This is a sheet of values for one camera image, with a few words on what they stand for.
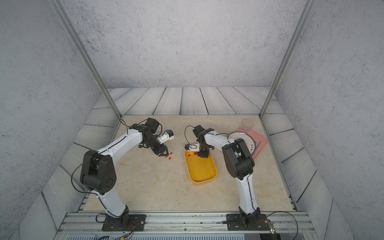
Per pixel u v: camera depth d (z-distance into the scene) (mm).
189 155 981
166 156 961
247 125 1086
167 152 847
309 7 702
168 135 809
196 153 984
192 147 873
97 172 474
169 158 961
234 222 737
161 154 805
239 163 543
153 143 757
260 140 1056
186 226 727
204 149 850
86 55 870
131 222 723
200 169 906
